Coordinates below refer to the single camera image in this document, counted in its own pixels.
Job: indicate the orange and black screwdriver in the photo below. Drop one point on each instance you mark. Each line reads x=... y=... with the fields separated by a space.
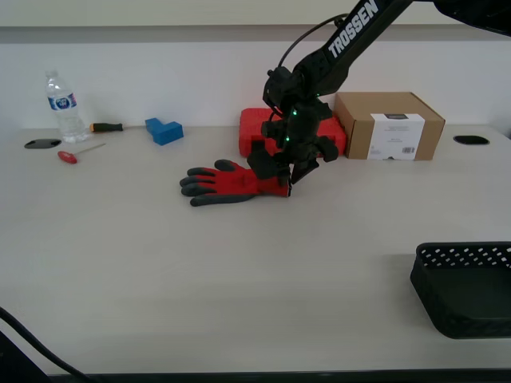
x=107 y=127

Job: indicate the blue plastic block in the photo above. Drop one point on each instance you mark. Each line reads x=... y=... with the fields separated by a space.
x=163 y=131

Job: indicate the brown cardboard box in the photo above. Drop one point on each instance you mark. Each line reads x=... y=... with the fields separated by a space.
x=389 y=125

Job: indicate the red and grey work glove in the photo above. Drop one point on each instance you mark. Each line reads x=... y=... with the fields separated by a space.
x=229 y=182

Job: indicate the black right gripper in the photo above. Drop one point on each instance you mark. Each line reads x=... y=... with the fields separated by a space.
x=304 y=127

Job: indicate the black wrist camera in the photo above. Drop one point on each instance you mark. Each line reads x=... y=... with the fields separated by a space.
x=273 y=131

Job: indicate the red plastic tool case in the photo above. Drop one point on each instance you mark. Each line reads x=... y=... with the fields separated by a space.
x=255 y=131

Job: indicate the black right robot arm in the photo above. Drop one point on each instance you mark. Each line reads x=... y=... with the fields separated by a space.
x=343 y=44

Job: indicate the black perforated basket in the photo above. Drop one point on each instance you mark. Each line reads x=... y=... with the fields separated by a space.
x=467 y=291

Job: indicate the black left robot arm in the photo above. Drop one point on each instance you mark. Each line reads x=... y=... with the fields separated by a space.
x=18 y=361

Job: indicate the clear plastic water bottle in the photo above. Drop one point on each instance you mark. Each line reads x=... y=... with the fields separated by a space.
x=64 y=109

